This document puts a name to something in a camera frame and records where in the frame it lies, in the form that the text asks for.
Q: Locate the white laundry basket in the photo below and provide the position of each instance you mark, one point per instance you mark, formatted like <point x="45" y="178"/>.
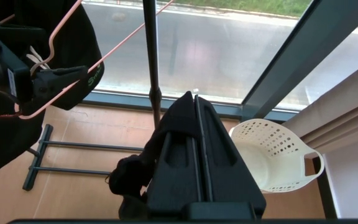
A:
<point x="259" y="161"/>

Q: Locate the black shorts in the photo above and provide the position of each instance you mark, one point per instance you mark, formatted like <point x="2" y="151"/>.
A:
<point x="79" y="40"/>

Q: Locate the beige curtain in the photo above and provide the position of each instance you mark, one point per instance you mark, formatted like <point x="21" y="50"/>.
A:
<point x="337" y="109"/>

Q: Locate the black clothes rack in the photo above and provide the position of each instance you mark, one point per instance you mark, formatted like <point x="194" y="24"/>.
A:
<point x="151" y="46"/>

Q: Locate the window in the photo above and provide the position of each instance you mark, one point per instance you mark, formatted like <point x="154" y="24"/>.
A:
<point x="306" y="53"/>

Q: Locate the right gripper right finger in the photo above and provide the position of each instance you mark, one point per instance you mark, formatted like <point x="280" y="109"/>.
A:
<point x="235" y="186"/>

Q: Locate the pink clothes hanger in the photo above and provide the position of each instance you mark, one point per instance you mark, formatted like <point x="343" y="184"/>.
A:
<point x="117" y="43"/>

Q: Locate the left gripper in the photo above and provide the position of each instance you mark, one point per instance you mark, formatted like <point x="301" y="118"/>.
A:
<point x="5" y="77"/>

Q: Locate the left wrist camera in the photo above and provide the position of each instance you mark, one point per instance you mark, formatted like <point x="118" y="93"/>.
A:
<point x="11" y="37"/>

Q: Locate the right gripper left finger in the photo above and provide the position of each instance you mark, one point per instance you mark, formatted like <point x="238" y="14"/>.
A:
<point x="172" y="186"/>

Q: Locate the black garment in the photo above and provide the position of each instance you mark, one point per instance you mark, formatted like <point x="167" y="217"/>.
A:
<point x="179" y="115"/>

